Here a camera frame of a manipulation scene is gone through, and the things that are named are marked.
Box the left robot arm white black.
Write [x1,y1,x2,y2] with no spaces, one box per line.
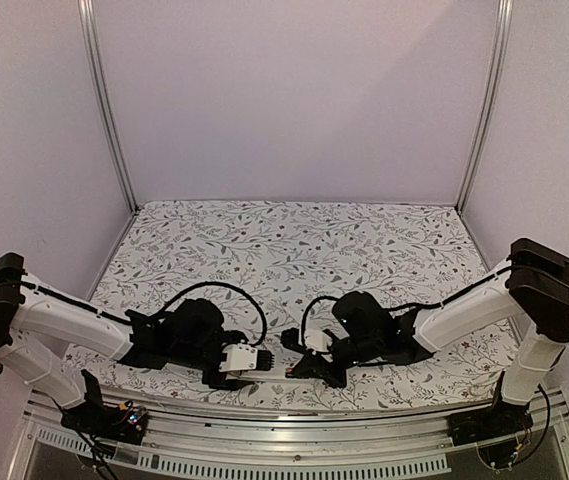
[0,253,273,434]

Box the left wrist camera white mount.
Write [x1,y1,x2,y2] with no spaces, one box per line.
[218,344,259,373]

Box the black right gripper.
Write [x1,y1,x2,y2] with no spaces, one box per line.
[292,334,381,389]

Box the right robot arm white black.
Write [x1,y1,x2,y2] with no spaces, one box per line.
[281,238,569,436]

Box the floral patterned table mat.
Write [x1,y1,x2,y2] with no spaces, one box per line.
[65,201,517,411]

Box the white remote control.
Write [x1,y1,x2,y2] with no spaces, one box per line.
[246,378,314,396]

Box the left black camera cable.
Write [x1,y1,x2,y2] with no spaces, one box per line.
[153,281,269,346]

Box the front aluminium rail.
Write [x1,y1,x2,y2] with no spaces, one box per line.
[7,388,569,479]

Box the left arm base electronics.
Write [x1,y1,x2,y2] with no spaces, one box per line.
[61,370,149,445]

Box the aluminium frame post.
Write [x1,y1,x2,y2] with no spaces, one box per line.
[77,0,139,215]
[455,0,514,217]

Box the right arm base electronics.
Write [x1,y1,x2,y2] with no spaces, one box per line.
[446,390,533,470]

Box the right aluminium frame post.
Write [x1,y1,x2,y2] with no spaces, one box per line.
[455,0,514,217]

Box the left aluminium frame post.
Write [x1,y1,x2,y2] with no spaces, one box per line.
[77,0,139,215]

